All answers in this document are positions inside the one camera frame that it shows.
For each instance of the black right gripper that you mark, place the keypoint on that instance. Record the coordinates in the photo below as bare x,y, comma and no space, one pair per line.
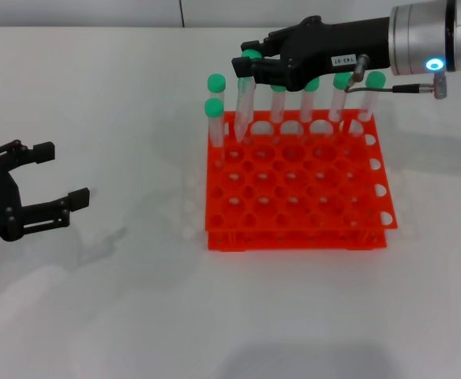
333,47

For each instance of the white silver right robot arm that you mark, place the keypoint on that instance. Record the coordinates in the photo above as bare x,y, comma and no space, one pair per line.
432,35

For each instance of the orange test tube rack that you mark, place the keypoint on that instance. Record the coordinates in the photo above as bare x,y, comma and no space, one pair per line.
293,185

